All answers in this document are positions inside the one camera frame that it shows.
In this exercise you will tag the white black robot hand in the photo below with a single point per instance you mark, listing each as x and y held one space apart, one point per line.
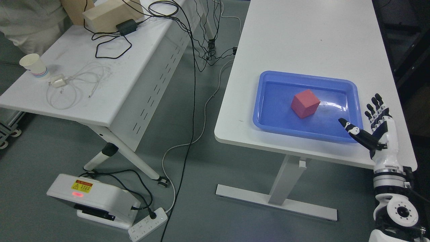
383 141

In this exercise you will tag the pink foam block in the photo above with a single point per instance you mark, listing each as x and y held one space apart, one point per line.
305 103

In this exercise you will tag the blue plastic tray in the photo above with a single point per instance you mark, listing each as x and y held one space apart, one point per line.
338 99

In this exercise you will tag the left black metal shelf rack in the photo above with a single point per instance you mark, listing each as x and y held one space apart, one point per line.
404 25

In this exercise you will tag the white desk with T-leg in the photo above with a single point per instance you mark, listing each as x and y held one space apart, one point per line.
336 39

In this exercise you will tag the white power strip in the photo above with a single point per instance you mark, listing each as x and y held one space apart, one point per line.
144 227

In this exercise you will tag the white folding table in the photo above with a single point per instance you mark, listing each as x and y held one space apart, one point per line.
116 98

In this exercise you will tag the black power adapter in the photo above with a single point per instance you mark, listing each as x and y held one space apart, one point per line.
127 27

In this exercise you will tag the white box appliance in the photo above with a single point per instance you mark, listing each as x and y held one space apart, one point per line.
96 201

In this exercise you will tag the cardboard box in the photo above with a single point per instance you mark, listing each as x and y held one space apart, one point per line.
107 15

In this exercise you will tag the white paper cup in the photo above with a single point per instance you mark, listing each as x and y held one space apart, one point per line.
33 63

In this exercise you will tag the person in beige clothes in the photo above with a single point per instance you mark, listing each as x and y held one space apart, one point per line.
35 25

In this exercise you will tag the white charger with cable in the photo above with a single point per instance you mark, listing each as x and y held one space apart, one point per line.
65 91

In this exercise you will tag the aluminium frame cabinet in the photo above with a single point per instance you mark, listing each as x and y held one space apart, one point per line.
8 125

